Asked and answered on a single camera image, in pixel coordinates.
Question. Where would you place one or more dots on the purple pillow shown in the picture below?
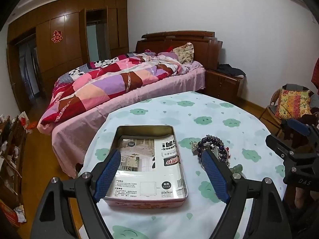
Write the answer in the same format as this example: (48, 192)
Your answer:
(167, 54)

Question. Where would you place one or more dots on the red cardboard box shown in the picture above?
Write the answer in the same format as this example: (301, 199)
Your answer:
(8, 212)

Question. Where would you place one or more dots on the wooden headboard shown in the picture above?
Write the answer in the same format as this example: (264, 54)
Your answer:
(174, 38)

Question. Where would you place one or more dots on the metal tin box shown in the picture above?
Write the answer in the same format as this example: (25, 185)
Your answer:
(149, 203)

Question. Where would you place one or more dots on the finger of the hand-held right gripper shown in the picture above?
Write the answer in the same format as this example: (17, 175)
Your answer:
(297, 127)
(281, 145)

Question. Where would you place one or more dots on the floral pillow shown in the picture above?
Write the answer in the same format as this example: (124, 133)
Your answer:
(184, 52)

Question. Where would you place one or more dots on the red cloth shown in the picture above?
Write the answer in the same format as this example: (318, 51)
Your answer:
(316, 74)

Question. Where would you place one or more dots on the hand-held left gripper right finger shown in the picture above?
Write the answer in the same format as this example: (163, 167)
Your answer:
(214, 176)

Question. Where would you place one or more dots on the red and white bag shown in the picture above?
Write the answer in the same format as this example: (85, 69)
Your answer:
(25, 120)

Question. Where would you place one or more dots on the wooden nightstand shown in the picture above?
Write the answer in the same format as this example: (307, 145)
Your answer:
(224, 86)

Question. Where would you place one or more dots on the round table with cloud cloth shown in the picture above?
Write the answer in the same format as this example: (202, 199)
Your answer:
(174, 109)

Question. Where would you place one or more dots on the patchwork quilt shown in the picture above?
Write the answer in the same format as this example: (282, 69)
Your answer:
(99, 84)

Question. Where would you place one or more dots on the dark clothes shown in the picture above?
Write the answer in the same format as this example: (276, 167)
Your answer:
(230, 70)

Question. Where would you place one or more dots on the cluttered low wooden cabinet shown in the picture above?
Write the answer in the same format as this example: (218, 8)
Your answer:
(12, 154)

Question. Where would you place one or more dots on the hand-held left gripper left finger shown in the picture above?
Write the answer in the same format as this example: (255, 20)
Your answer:
(109, 171)

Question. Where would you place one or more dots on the red paper decoration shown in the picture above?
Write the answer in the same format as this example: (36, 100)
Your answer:
(56, 36)

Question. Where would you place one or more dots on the wooden wardrobe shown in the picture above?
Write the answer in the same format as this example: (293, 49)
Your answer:
(62, 54)

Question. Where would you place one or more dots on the bed with pink sheet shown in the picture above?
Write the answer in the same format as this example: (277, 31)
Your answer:
(154, 89)

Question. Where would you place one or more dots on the colourful patterned cushion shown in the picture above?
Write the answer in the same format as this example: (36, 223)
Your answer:
(292, 103)

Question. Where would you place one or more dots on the printed paper sheet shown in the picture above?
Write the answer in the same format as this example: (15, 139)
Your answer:
(162, 171)

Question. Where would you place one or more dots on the green jade bangle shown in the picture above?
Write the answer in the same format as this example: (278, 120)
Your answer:
(238, 169)

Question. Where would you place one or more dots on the wicker chair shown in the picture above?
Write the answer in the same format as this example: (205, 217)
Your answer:
(270, 114)

